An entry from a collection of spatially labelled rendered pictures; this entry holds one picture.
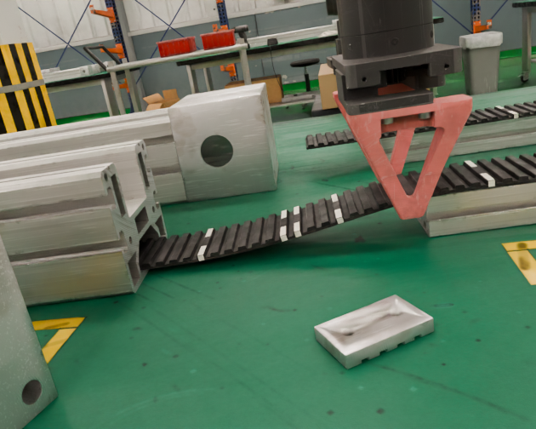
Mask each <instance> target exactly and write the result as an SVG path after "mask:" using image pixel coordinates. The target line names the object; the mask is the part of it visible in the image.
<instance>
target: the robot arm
mask: <svg viewBox="0 0 536 429"><path fill-rule="evenodd" d="M326 7H327V13H328V15H332V14H334V15H338V18H339V20H336V22H337V30H338V37H339V38H337V39H335V44H336V51H337V55H334V56H329V57H327V63H328V66H329V67H330V68H331V69H333V70H334V75H336V83H337V90H338V91H334V92H333V98H334V100H335V102H336V104H337V105H338V107H339V109H340V111H341V113H342V115H343V116H344V118H345V121H346V122H347V124H348V125H349V127H350V129H351V132H352V133H353V135H354V136H355V138H356V141H357V143H358V145H359V146H360V147H361V149H362V152H363V154H364V156H365V157H366V159H367V160H368V163H369V165H370V167H371V168H372V170H373V172H374V174H375V176H376V178H377V179H378V181H379V183H381V184H382V186H383V187H384V189H385V192H386V194H387V195H388V197H389V199H390V201H391V203H392V205H393V206H394V208H395V210H396V212H397V214H398V216H399V217H400V219H402V220H406V219H413V218H419V217H422V216H424V214H425V211H426V209H427V206H428V204H429V201H430V200H431V196H432V194H433V191H434V190H435V187H436V184H437V182H438V180H439V177H440V175H441V172H442V170H443V168H444V166H445V164H446V161H447V160H448V157H449V155H450V153H451V151H452V150H453V147H454V145H455V143H456V141H457V139H458V138H459V135H460V133H461V131H462V129H463V127H464V126H465V123H466V121H467V119H468V117H469V115H470V113H471V111H472V106H473V105H472V97H470V96H468V95H465V94H457V95H451V96H446V97H440V98H435V99H433V92H431V91H430V90H428V89H430V88H435V87H441V86H444V85H446V80H445V75H446V74H451V73H456V72H461V71H463V65H462V47H461V46H456V45H448V44H441V43H434V30H433V13H432V0H326ZM426 126H432V127H434V128H436V132H435V134H434V136H433V139H432V142H431V146H430V149H429V151H428V154H427V156H426V159H425V163H424V166H423V168H422V171H421V174H420V176H419V180H418V183H417V186H416V188H415V191H414V193H413V195H411V196H408V195H406V193H405V191H404V190H403V188H402V185H401V183H400V181H399V179H398V178H397V176H396V175H397V174H401V173H402V169H403V166H404V163H405V161H406V157H407V154H408V149H409V147H410V144H411V140H412V138H413V132H414V130H415V128H419V127H426ZM391 131H397V133H396V140H395V144H394V147H393V151H392V154H391V160H390V161H389V159H388V157H387V156H386V154H385V151H384V149H383V147H382V145H381V144H380V142H379V139H380V137H381V134H383V133H386V132H391Z"/></svg>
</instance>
